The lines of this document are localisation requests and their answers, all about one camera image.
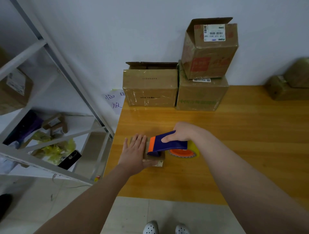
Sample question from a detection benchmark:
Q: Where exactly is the wooden table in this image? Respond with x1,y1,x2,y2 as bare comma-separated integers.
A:
103,85,309,209

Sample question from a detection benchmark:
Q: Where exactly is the black mobile phone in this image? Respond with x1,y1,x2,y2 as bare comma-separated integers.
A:
57,150,82,170

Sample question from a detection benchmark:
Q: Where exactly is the small box with white label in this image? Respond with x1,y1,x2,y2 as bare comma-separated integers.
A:
144,145,166,168

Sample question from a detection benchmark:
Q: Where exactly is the small open carton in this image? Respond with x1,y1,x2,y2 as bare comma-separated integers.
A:
42,113,68,137

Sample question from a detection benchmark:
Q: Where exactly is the stack of cardboard boxes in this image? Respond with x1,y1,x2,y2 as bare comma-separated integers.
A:
122,17,239,112

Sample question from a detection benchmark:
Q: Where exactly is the small open-flap cardboard box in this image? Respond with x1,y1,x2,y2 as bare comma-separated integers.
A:
285,57,309,88

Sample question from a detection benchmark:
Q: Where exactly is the blue orange tape dispenser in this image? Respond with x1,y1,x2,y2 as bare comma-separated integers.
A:
147,130,201,160

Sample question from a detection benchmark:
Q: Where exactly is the person's right forearm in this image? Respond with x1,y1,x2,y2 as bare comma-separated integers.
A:
195,132,309,234

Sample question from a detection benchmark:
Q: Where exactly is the grey metal shelf rack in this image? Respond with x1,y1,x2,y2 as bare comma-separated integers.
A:
0,0,114,185

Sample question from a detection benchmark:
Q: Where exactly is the person's left hand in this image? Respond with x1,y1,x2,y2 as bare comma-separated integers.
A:
117,134,157,176

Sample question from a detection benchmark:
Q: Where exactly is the box barcode label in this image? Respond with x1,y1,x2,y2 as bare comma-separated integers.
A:
268,75,309,101

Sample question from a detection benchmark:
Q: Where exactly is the large worn shelf carton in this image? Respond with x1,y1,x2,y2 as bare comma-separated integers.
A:
0,48,34,115

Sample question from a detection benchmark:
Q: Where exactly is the thin white cable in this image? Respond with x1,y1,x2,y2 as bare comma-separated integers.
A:
48,175,90,203

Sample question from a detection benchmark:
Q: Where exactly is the white paper wall sign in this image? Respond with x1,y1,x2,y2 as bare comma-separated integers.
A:
102,89,126,115

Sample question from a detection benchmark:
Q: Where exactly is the dark blue bag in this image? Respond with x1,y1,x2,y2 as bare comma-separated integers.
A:
2,110,43,145

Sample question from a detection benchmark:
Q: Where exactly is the yellow plastic bag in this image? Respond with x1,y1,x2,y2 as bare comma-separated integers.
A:
31,139,77,165

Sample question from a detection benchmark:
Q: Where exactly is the person's right hand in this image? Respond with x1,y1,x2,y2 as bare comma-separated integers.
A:
161,121,206,145

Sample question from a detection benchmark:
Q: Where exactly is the person's left forearm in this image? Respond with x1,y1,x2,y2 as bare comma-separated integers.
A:
34,166,131,234

